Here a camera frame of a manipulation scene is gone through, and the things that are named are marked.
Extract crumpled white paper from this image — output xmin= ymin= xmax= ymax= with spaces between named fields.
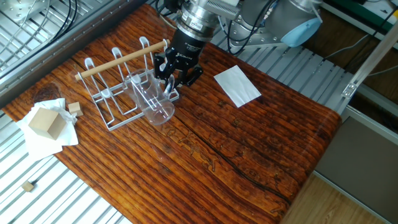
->
xmin=16 ymin=98 xmax=80 ymax=156

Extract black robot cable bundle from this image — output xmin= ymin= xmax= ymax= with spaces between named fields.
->
xmin=155 ymin=0 xmax=280 ymax=55

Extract flat white paper sheet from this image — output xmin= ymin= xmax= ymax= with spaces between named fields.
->
xmin=213 ymin=65 xmax=262 ymax=109

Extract large wooden block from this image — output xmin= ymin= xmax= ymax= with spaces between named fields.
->
xmin=28 ymin=107 xmax=67 ymax=140

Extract clear glass cup with handle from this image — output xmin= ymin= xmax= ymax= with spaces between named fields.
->
xmin=127 ymin=70 xmax=176 ymax=125

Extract white wire cup rack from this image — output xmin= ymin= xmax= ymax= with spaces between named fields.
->
xmin=75 ymin=37 xmax=181 ymax=131

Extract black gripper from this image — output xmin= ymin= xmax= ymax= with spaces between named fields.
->
xmin=153 ymin=32 xmax=206 ymax=89

